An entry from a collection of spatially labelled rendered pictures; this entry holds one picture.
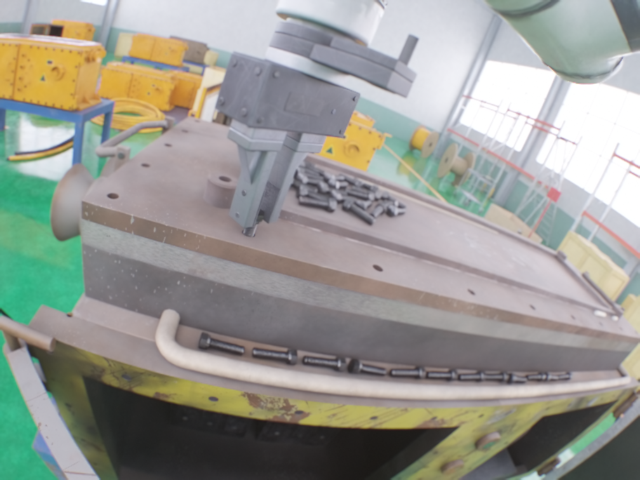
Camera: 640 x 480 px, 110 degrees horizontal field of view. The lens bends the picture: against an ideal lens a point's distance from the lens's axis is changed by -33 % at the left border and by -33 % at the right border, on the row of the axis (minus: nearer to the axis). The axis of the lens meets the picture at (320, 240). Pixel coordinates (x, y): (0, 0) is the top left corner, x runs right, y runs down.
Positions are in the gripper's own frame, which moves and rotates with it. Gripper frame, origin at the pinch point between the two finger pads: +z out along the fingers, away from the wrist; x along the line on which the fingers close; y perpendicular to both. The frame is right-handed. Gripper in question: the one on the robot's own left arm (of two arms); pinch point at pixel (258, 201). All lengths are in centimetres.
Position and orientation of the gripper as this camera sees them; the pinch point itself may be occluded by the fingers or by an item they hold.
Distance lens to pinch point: 33.3
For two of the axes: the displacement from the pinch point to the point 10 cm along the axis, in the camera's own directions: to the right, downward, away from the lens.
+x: -5.8, 1.8, -7.9
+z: -3.6, 8.2, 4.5
